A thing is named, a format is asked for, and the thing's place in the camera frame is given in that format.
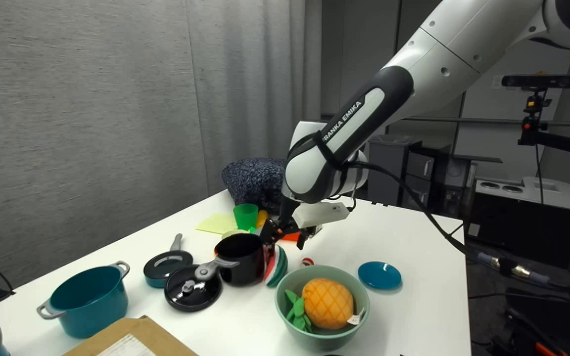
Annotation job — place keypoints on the grey curtain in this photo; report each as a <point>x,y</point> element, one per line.
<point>100,98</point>

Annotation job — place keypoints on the green toy cup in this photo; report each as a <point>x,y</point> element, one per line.
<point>246,215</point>

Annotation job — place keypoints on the orange toy carrot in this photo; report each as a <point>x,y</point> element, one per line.
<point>290,235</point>

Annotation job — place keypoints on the orange yellow toy cup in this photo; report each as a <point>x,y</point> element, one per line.
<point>262,219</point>

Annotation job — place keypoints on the black depth camera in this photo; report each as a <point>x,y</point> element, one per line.
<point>545,81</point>

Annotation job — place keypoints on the light green bowl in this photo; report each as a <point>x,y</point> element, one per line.
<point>325,338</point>

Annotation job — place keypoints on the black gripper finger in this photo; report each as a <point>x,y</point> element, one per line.
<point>270,233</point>
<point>310,237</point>

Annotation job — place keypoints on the watermelon slice plushie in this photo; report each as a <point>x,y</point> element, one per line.
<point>278,267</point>

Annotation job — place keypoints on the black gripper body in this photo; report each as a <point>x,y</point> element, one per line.
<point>288,213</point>

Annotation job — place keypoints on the black pot lid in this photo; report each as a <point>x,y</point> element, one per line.
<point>193,292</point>

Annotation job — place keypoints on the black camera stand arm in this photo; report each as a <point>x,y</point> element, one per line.
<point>563,138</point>

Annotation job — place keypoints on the orange pineapple plushie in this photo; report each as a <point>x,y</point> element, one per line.
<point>327,302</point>

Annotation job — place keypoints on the black cabinet with white top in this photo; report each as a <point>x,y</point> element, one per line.
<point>529,217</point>

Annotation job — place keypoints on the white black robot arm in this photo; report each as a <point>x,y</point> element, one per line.
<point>430,59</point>

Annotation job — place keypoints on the blue round plate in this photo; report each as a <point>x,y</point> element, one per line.
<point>381,274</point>

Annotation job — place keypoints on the dark speckled fuzzy cloth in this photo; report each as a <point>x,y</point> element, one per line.
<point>252,179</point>

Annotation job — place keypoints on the black equipment rack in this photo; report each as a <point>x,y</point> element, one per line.
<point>444,178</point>

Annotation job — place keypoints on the pale yellow plate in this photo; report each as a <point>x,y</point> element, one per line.
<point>219,223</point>

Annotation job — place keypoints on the teal green pot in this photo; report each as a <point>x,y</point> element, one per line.
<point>90,306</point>

